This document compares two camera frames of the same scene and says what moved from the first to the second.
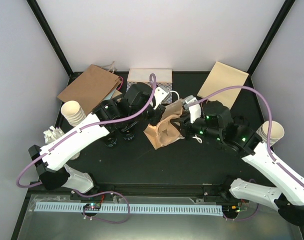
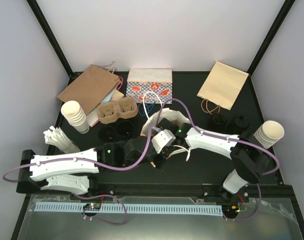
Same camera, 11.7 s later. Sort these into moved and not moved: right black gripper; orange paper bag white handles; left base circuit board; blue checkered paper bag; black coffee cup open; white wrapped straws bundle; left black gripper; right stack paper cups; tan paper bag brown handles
Moved: orange paper bag white handles; left black gripper; right black gripper
Not moved: right stack paper cups; left base circuit board; black coffee cup open; white wrapped straws bundle; tan paper bag brown handles; blue checkered paper bag
